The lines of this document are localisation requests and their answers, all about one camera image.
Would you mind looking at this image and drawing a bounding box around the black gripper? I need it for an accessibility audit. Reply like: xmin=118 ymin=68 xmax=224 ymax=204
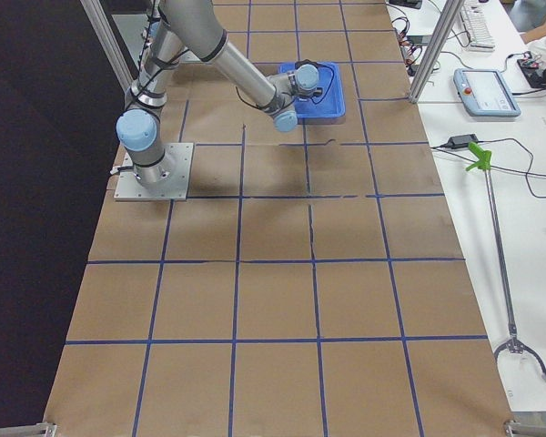
xmin=298 ymin=59 xmax=322 ymax=67

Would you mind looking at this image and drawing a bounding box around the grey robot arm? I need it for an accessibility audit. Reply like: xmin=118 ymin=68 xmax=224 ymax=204
xmin=116 ymin=1 xmax=321 ymax=188

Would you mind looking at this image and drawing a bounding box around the blue plastic tray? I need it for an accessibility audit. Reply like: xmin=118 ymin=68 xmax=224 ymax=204
xmin=278 ymin=62 xmax=346 ymax=125

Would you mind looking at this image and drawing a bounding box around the black power adapter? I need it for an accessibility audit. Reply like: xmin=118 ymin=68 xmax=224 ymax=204
xmin=445 ymin=134 xmax=479 ymax=149

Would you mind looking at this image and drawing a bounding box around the white keyboard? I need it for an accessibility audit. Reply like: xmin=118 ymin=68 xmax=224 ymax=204
xmin=459 ymin=1 xmax=496 ymax=52

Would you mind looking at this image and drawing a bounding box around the teach pendant tablet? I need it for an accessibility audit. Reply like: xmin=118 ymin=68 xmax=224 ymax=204
xmin=453 ymin=68 xmax=521 ymax=118

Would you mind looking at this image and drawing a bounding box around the aluminium frame post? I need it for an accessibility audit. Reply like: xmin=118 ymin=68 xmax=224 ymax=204
xmin=409 ymin=0 xmax=463 ymax=104

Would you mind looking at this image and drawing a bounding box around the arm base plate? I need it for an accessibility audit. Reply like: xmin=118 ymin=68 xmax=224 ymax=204
xmin=114 ymin=143 xmax=194 ymax=201

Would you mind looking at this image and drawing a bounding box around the green handled reach grabber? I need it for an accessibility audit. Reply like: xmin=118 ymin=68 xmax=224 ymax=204
xmin=466 ymin=141 xmax=546 ymax=383

